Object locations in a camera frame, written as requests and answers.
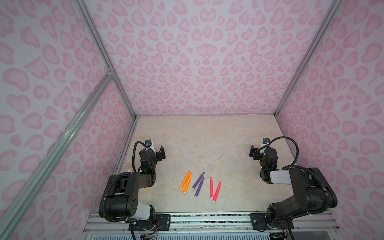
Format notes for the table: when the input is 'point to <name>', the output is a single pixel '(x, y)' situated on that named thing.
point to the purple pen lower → (199, 188)
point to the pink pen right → (215, 196)
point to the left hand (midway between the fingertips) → (155, 145)
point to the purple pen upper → (197, 182)
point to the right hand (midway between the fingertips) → (260, 145)
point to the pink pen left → (211, 188)
